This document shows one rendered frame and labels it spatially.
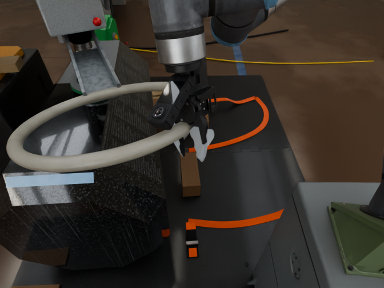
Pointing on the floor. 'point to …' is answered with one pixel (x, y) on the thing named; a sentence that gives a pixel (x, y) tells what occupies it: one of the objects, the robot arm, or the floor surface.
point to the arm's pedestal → (311, 240)
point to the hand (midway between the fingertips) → (190, 155)
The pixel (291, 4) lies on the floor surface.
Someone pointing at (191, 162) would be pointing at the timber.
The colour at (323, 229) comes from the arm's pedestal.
